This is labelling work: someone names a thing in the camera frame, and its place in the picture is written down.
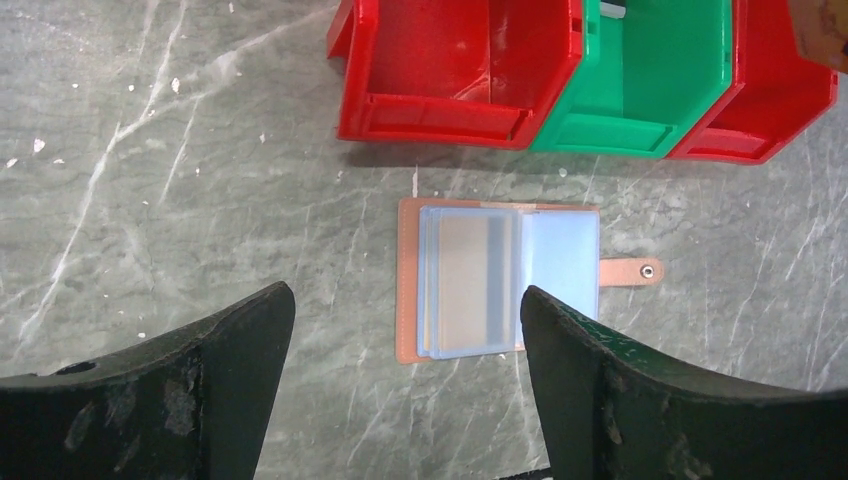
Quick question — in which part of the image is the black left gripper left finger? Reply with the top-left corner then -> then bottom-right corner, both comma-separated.
1,282 -> 296,479

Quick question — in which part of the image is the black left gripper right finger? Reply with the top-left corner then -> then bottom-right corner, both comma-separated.
520,286 -> 847,479

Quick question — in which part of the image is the tan leather card holder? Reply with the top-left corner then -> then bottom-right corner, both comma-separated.
395,198 -> 665,364

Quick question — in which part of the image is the silver card in holder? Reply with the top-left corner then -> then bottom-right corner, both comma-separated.
437,214 -> 513,358

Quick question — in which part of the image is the red bin with gold card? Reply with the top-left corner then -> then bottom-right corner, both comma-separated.
667,1 -> 838,165

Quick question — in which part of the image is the red bin with black card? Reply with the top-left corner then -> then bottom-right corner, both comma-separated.
326,0 -> 589,150

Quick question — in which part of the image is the silver credit card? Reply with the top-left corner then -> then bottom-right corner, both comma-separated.
600,0 -> 627,19

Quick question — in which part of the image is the green plastic bin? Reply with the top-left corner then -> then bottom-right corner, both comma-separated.
530,0 -> 733,158

